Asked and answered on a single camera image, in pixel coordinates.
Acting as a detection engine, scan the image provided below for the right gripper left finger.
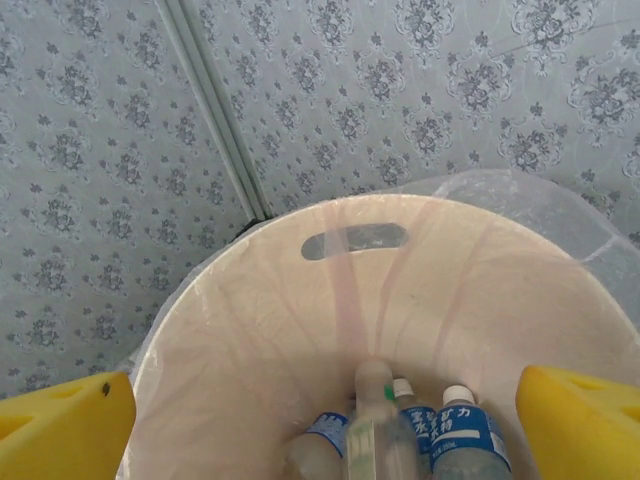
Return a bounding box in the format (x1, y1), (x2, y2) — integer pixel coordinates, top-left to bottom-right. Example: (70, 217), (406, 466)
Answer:
(0, 370), (137, 480)

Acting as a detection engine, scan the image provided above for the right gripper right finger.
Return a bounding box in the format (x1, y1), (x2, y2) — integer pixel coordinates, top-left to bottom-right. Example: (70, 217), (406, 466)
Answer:
(518, 364), (640, 480)

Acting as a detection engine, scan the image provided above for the small clear bottle white cap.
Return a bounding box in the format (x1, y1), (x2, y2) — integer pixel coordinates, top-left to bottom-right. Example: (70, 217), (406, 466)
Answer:
(392, 378), (436, 471)

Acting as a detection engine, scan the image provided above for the bottle white green label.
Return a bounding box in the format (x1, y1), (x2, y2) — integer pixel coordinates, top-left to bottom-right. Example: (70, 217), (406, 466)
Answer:
(344, 360), (419, 480)

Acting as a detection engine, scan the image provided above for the blue label blue cap bottle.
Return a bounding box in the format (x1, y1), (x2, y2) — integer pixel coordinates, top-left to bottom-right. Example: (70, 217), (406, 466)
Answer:
(288, 410), (351, 480)

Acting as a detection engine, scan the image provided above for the beige plastic bin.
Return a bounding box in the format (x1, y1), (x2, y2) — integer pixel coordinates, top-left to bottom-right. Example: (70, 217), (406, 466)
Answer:
(117, 194), (640, 480)

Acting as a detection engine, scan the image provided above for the translucent pink bin liner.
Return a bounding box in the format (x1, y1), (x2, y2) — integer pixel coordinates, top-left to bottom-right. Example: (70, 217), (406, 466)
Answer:
(117, 169), (640, 480)

